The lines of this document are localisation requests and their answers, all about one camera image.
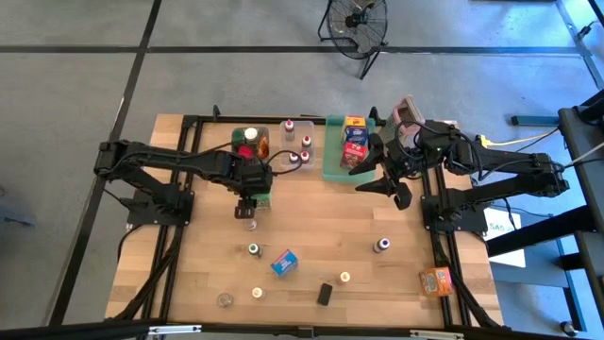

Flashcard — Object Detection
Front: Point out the red cereal box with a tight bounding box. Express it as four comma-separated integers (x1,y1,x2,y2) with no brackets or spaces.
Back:
340,141,369,170

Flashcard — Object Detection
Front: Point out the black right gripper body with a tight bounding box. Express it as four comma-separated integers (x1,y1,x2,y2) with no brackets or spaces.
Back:
383,135,429,184

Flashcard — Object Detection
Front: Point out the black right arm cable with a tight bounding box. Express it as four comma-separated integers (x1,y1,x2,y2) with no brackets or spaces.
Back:
394,120,485,169

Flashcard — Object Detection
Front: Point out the black floor fan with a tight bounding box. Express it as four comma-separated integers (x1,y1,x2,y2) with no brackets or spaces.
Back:
316,0,390,81

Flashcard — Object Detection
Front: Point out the blue floor bar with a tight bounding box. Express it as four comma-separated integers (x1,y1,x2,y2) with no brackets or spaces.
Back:
511,114,562,128

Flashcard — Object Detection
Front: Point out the dark green pepper tin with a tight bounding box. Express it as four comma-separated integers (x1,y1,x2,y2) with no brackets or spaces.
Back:
316,281,334,307

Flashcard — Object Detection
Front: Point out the teal plastic bin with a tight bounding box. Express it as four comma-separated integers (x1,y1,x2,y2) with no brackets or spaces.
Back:
322,114,378,185

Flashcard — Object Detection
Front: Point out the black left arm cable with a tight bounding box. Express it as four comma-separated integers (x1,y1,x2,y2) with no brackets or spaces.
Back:
257,149,304,177

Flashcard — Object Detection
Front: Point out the silver metal bracket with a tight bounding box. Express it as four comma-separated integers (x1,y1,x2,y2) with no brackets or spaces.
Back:
409,329,466,340
147,324,203,336

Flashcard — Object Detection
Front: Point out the dark blue cereal box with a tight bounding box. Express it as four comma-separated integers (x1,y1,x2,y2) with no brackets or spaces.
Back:
344,126,371,145

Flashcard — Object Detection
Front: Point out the dark side desk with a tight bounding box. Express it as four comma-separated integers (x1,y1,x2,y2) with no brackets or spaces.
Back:
485,89,604,334

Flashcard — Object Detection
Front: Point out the green cereal box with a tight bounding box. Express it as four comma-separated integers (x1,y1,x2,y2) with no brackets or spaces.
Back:
252,192,274,212

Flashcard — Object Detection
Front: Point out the clear plastic bin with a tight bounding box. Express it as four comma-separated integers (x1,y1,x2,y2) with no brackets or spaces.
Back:
279,120,317,171

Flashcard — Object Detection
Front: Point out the blue Rice Krispies box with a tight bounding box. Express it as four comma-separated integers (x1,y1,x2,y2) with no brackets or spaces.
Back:
269,248,300,279

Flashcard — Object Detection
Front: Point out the yellow extension cord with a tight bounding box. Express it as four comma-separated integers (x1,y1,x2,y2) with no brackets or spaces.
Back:
476,127,562,152

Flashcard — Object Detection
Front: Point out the white paper sheet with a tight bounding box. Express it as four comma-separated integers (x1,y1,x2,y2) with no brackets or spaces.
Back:
483,207,527,269

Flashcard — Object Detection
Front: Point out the grey plastic bin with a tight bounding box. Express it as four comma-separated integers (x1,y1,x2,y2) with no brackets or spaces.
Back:
229,126,273,164

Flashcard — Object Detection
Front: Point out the black cable bundle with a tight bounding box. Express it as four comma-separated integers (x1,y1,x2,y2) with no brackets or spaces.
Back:
112,225,183,322
431,234,504,330

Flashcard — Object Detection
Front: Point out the orange cereal box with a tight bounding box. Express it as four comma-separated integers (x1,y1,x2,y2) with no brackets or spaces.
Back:
418,266,455,298

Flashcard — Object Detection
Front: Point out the white cable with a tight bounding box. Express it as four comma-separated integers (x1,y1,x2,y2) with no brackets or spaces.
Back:
563,140,604,169

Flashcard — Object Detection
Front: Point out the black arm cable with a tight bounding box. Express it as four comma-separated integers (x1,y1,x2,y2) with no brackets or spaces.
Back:
257,149,304,177
394,120,485,169

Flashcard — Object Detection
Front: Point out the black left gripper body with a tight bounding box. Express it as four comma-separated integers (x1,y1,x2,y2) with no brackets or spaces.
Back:
229,157,276,200

